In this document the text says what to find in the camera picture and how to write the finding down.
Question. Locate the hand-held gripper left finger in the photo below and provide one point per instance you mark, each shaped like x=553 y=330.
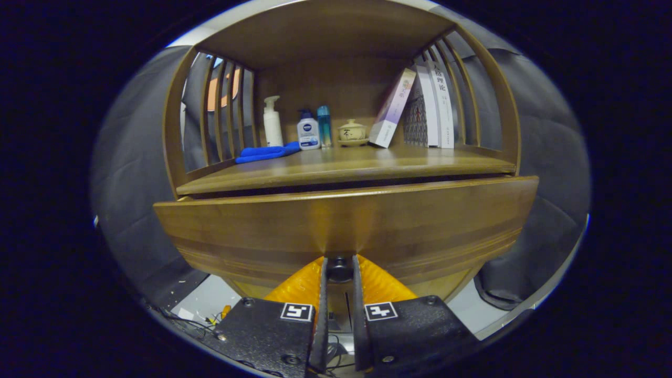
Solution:
x=322 y=315

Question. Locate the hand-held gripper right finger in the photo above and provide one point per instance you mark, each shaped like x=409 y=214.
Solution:
x=358 y=325

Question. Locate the wooden drawer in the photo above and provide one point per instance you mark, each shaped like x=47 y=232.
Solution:
x=262 y=231

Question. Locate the wooden countertop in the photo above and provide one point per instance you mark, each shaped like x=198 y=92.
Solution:
x=341 y=165

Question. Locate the brown wooden cabinet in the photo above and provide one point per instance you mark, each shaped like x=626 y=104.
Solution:
x=325 y=37

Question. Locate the blue folded cloth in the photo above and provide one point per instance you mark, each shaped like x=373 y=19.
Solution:
x=262 y=153

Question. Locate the white lotion bottle blue cap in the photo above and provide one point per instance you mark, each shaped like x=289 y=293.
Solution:
x=308 y=134

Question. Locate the beige lidded teacup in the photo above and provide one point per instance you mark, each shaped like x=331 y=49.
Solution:
x=352 y=132

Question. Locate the teal slim bottle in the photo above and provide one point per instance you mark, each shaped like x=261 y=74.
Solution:
x=324 y=126

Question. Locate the white pump bottle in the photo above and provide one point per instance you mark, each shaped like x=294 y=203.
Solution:
x=272 y=126

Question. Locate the patterned cover book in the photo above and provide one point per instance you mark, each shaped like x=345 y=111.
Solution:
x=415 y=118

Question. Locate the purple and white book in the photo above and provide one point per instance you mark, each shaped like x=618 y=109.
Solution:
x=391 y=110

